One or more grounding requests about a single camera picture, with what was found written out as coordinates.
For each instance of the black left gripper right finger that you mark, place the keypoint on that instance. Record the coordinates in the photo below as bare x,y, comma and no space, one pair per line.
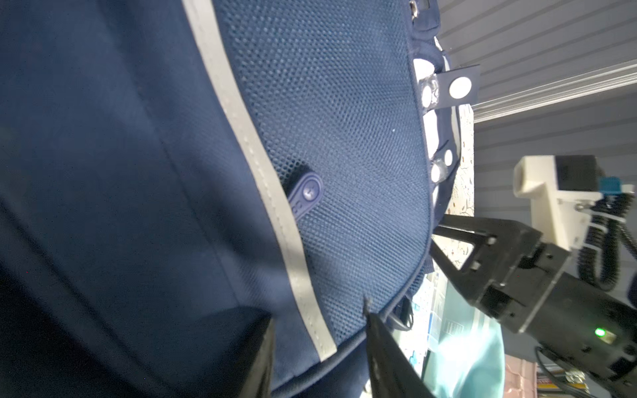
391,374

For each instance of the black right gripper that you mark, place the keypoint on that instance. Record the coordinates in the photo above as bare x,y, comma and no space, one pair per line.
504,265

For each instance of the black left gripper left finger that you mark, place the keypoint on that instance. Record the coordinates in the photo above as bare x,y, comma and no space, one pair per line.
254,364

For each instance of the light blue umbrella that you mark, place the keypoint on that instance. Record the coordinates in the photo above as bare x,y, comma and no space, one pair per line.
469,359

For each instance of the navy blue student backpack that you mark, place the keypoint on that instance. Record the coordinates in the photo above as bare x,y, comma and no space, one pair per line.
172,172

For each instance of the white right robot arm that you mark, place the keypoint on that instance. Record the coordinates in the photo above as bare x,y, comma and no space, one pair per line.
598,265

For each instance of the pink pencil cup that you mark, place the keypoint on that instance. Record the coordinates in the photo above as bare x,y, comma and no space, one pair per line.
520,378

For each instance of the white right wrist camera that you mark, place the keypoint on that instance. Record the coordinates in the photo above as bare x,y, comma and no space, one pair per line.
562,191

